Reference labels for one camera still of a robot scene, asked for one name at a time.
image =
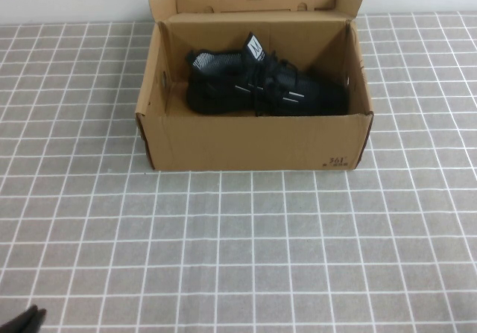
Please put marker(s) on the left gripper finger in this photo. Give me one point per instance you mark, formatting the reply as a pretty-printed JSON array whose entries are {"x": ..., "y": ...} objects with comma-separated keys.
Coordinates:
[
  {"x": 20, "y": 323},
  {"x": 37, "y": 320}
]

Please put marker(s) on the grey white-checked tablecloth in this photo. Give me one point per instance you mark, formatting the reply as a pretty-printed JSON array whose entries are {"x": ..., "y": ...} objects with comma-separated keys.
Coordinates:
[{"x": 261, "y": 255}]

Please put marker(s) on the black knit sneaker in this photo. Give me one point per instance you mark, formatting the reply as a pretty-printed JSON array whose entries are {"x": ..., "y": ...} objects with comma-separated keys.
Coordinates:
[{"x": 223, "y": 94}]

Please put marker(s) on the brown cardboard shoe box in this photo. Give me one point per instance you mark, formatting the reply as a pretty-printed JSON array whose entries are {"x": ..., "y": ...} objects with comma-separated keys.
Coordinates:
[{"x": 242, "y": 146}]

